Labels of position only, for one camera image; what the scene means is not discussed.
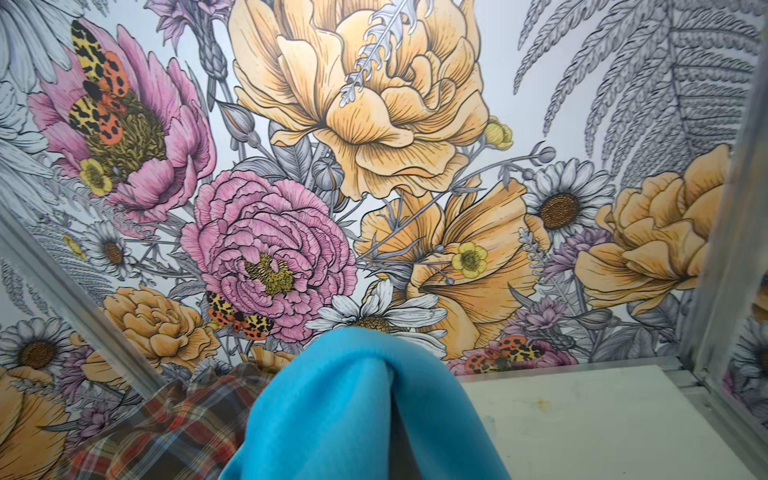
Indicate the aluminium corner post right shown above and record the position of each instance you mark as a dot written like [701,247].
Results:
[737,258]

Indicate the red brown plaid cloth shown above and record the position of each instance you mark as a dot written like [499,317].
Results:
[183,432]

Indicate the turquoise fleece cloth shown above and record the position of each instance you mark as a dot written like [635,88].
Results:
[360,404]

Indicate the aluminium corner post left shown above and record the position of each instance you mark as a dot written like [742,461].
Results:
[76,307]

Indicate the aluminium corner post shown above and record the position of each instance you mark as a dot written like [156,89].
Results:
[737,258]
[76,307]

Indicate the aluminium base rail right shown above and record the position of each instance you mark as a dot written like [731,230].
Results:
[744,435]

